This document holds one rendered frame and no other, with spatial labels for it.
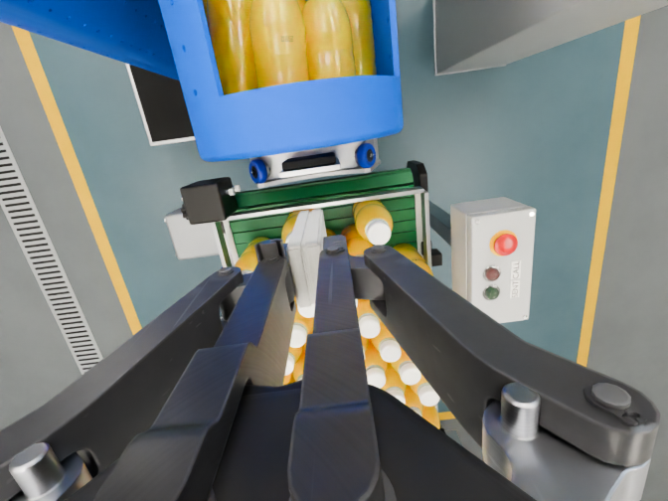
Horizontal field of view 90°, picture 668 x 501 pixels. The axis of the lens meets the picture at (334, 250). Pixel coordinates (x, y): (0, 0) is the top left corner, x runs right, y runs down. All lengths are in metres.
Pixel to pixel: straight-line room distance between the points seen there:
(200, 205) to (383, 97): 0.38
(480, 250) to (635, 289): 1.90
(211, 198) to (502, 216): 0.49
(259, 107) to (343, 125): 0.09
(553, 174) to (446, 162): 0.52
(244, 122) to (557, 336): 2.16
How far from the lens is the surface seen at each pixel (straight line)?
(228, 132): 0.40
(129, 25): 1.02
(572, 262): 2.14
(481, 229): 0.57
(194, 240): 0.84
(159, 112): 1.60
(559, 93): 1.90
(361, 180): 0.72
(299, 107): 0.37
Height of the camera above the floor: 1.60
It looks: 70 degrees down
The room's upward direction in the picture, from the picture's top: 177 degrees clockwise
